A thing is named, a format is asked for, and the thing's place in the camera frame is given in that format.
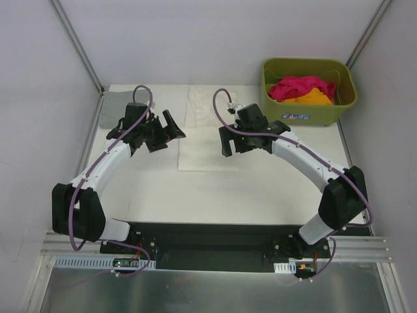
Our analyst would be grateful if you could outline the olive green plastic bin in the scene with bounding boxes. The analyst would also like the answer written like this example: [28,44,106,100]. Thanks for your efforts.
[261,58,357,126]

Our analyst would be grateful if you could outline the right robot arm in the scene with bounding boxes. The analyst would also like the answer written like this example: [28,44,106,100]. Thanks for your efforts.
[219,102,369,258]

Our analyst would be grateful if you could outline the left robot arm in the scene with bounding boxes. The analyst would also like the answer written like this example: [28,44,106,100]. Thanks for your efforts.
[51,102,186,254]

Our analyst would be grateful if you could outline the white cable duct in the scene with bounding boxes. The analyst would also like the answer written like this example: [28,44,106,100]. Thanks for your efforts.
[55,256,156,271]
[273,260,319,274]

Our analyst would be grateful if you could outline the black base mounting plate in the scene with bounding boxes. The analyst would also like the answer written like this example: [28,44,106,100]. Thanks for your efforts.
[100,222,330,273]

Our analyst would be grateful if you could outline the cream white t shirt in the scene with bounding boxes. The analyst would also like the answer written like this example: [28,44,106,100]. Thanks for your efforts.
[178,86,238,173]

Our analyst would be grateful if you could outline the magenta pink t shirt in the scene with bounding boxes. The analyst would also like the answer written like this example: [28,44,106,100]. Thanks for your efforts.
[267,76,337,103]

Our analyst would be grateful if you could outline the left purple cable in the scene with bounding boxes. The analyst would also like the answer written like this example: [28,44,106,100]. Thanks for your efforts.
[68,85,156,278]

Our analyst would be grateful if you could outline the right white cable duct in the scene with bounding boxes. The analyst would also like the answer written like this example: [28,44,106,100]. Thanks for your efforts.
[273,260,319,274]

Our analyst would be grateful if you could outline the aluminium frame rail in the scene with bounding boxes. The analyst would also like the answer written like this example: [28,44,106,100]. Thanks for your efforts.
[40,231,394,263]

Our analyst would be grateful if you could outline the left white cable duct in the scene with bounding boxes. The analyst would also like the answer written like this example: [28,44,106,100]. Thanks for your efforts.
[55,256,156,271]

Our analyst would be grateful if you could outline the orange t shirt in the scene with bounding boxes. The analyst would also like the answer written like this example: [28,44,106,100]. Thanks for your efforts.
[283,87,333,106]

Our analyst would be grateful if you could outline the folded grey t shirt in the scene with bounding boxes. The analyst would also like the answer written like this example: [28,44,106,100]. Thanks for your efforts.
[98,91,133,130]

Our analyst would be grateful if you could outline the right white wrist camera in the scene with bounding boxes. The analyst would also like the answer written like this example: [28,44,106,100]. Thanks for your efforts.
[227,102,244,115]

